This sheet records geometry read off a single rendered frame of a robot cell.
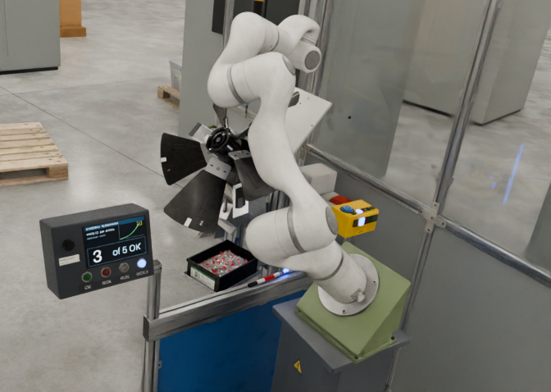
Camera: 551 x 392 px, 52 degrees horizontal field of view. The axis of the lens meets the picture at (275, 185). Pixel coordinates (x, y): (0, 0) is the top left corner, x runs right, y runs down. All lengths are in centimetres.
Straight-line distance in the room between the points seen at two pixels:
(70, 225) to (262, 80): 59
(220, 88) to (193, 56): 365
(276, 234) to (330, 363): 44
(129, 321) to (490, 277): 185
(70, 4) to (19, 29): 269
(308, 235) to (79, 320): 207
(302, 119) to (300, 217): 113
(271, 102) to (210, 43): 355
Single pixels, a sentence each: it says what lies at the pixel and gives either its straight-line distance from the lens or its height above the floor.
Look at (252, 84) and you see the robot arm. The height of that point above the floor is 164.
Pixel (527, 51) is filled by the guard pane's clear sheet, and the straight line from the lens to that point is 217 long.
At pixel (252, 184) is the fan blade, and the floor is 115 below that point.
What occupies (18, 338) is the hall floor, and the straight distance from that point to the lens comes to 315.
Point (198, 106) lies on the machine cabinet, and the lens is 508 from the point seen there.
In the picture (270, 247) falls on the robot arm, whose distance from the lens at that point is 136.
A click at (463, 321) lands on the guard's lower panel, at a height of 63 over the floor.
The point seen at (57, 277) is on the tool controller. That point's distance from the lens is 151.
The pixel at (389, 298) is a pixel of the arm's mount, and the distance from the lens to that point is 163.
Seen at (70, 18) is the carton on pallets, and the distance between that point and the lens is 1027.
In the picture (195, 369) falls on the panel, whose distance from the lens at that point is 206.
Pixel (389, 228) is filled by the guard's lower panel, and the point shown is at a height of 82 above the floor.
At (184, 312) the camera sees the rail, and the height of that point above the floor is 85.
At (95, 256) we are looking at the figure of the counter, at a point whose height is 116.
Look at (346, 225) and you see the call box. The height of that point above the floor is 104.
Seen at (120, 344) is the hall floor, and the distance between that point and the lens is 304.
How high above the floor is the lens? 197
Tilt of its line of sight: 24 degrees down
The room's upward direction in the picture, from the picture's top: 8 degrees clockwise
